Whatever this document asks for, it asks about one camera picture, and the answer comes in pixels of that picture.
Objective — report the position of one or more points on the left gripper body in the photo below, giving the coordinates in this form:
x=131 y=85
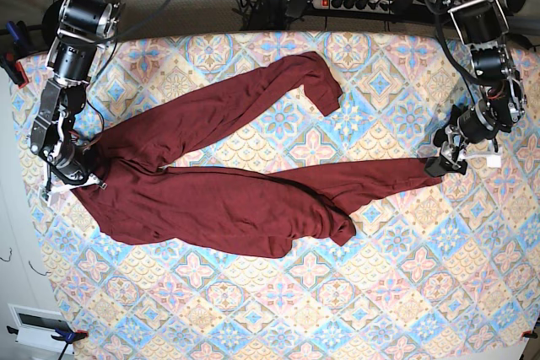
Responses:
x=471 y=125

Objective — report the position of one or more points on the blue clamp lower left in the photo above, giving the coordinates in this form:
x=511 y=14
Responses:
x=63 y=336

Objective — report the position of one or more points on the orange black clamp upper left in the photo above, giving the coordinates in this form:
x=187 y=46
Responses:
x=13 y=69

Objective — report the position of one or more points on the blue clamp upper left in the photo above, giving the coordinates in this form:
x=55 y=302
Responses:
x=20 y=36

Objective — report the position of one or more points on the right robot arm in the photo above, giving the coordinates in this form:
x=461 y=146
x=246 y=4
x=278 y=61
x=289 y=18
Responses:
x=74 y=30

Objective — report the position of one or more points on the blue clamp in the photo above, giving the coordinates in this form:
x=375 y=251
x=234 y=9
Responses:
x=63 y=336
x=20 y=36

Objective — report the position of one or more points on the white floor outlet box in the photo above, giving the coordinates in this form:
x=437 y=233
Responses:
x=35 y=327

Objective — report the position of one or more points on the patterned tile tablecloth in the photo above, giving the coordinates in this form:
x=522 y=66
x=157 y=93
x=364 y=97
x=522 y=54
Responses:
x=444 y=271

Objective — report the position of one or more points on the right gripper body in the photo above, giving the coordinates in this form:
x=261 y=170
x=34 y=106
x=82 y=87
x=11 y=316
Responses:
x=72 y=168

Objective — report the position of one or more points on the white power strip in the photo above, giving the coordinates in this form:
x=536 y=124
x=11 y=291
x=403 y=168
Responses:
x=368 y=6

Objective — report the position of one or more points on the orange clamp lower right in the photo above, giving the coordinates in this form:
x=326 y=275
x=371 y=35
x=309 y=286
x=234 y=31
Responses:
x=531 y=334

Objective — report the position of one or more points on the maroon long-sleeve t-shirt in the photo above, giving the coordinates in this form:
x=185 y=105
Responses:
x=147 y=199

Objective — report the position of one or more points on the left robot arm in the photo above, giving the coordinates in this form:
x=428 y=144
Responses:
x=482 y=28

